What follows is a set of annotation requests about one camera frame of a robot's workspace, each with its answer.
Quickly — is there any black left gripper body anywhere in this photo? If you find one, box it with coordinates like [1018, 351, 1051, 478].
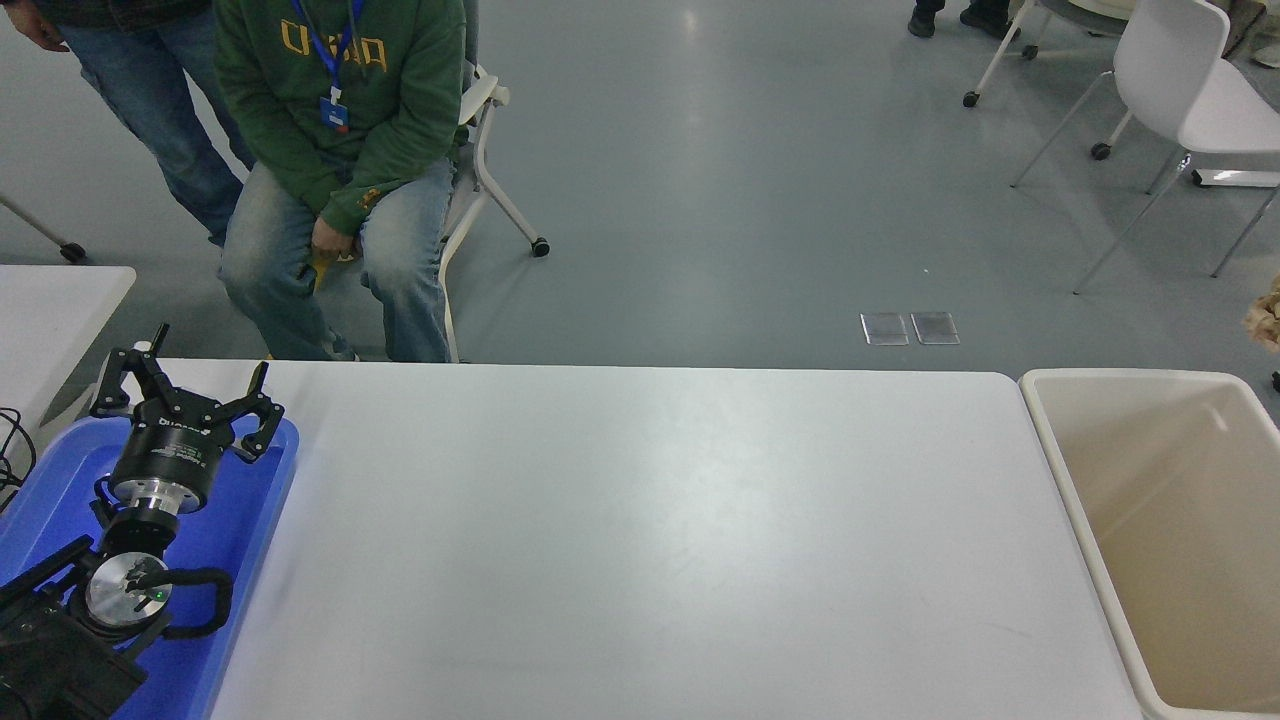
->
[110, 398, 238, 503]

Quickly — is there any tan paper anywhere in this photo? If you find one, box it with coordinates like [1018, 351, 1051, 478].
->
[1242, 277, 1280, 354]

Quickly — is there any seated person's left hand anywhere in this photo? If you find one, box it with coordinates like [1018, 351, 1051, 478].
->
[311, 214, 361, 264]

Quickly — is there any person's right hand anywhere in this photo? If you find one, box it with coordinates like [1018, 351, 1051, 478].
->
[0, 0, 69, 53]

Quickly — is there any blue plastic tray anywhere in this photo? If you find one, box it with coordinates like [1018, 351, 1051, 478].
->
[0, 415, 301, 720]

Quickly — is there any white side table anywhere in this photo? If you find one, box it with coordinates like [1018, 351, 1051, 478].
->
[0, 265, 138, 426]

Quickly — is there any chair leg with caster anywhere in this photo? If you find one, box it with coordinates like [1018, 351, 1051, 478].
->
[0, 192, 88, 264]

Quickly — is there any seated person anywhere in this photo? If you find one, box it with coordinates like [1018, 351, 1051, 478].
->
[213, 0, 471, 363]

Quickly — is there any gray chair with white armrest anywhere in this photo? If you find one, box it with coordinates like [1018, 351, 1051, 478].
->
[438, 0, 552, 365]

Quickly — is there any large pale plastic bin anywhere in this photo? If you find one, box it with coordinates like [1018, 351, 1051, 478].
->
[1018, 368, 1280, 720]

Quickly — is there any white-framed chair on casters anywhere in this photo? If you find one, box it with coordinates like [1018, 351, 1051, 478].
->
[958, 0, 1141, 163]

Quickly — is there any white plastic chair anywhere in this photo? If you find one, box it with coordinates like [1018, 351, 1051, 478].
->
[1010, 0, 1280, 296]

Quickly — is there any black cable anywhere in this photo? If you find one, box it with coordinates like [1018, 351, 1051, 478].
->
[0, 405, 39, 511]

